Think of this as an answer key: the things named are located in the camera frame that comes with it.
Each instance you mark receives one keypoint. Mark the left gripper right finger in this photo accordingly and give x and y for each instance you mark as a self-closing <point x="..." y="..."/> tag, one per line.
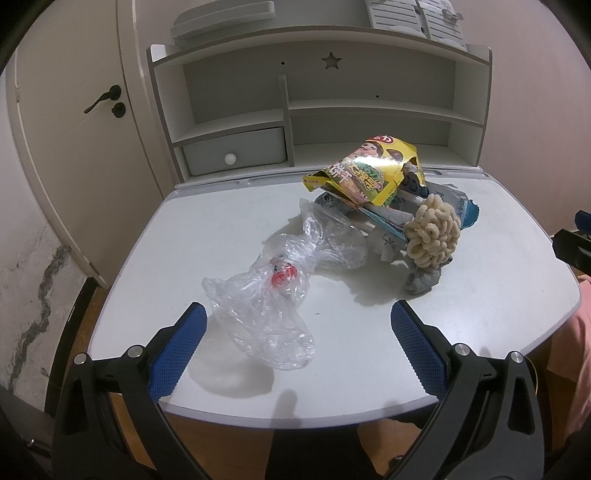
<point x="486" y="424"/>

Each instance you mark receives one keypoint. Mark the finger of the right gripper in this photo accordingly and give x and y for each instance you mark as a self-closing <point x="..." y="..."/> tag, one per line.
<point x="572" y="248"/>

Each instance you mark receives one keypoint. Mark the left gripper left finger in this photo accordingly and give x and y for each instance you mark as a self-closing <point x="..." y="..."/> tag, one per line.
<point x="87" y="441"/>

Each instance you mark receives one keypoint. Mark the light blue sock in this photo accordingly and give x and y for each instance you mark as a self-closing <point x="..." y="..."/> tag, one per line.
<point x="390" y="247"/>

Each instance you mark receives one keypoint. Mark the blue white wrapper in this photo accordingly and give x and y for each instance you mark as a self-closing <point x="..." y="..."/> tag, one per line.
<point x="404" y="207"/>

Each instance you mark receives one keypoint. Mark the clear plastic bag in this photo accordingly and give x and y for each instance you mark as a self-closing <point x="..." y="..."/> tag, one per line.
<point x="258" y="308"/>

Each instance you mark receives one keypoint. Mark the yellow snack bag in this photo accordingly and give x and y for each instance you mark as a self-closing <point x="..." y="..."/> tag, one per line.
<point x="373" y="173"/>

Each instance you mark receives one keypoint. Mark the white desk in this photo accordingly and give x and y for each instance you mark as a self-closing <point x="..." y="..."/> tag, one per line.
<point x="504" y="291"/>

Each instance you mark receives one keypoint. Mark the beige curly scrunchie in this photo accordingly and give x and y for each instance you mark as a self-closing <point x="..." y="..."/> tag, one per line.
<point x="433" y="235"/>

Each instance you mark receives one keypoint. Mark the grey drawer white knob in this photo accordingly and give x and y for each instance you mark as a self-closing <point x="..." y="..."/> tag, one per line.
<point x="242" y="150"/>

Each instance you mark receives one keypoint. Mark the white desk hutch shelf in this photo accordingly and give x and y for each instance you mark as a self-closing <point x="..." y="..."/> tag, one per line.
<point x="329" y="88"/>

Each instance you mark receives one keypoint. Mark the white door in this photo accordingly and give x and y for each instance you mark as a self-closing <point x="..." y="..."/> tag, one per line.
<point x="97" y="179"/>

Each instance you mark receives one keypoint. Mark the black door handle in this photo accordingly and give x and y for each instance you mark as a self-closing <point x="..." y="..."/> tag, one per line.
<point x="113" y="94"/>

